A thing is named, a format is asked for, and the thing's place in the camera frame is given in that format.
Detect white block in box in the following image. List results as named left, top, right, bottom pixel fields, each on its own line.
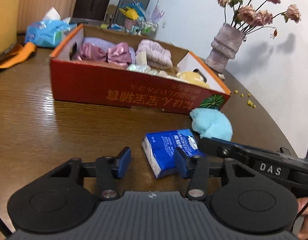
left=136, top=51, right=147, bottom=66

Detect yellow thermos jug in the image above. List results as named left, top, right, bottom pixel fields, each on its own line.
left=0, top=0, right=20, bottom=53

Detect right hand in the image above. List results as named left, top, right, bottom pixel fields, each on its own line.
left=297, top=197, right=308, bottom=239

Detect peach suitcase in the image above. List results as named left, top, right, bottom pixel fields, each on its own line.
left=17, top=0, right=83, bottom=34

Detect blue pocket tissue pack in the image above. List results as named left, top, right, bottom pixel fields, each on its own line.
left=142, top=129, right=203, bottom=179

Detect wire rack with clutter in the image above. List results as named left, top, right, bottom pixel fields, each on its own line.
left=100, top=1, right=165, bottom=38

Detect light blue plush toy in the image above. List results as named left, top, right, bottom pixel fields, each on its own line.
left=190, top=108, right=233, bottom=141

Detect red cardboard box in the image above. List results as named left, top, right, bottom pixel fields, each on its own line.
left=50, top=24, right=231, bottom=114

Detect lilac ruffled headband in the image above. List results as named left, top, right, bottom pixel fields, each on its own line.
left=136, top=39, right=173, bottom=69

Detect lavender towel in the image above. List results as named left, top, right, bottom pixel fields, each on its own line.
left=82, top=37, right=136, bottom=63

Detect purple satin bow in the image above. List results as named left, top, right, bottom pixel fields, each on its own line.
left=75, top=42, right=133, bottom=67

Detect pink textured vase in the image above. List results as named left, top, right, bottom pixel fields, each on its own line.
left=205, top=23, right=245, bottom=73

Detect dried pink roses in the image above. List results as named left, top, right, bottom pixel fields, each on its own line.
left=217, top=0, right=301, bottom=40

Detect orange strap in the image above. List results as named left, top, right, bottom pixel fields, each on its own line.
left=0, top=42, right=38, bottom=73

